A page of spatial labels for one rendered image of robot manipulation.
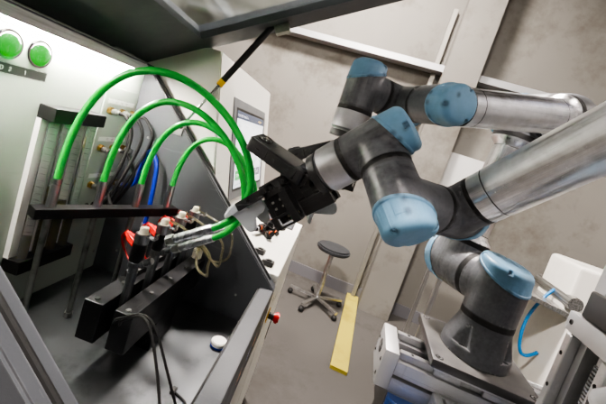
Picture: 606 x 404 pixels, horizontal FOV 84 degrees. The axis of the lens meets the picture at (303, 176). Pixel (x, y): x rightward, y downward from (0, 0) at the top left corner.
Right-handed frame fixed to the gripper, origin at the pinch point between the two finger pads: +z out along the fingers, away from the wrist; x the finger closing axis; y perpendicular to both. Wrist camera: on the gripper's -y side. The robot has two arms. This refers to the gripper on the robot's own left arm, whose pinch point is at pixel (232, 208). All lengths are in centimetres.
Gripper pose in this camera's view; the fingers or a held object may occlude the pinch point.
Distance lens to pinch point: 65.3
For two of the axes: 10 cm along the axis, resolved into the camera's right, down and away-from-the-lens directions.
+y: 4.8, 8.7, 0.1
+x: 3.7, -2.1, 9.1
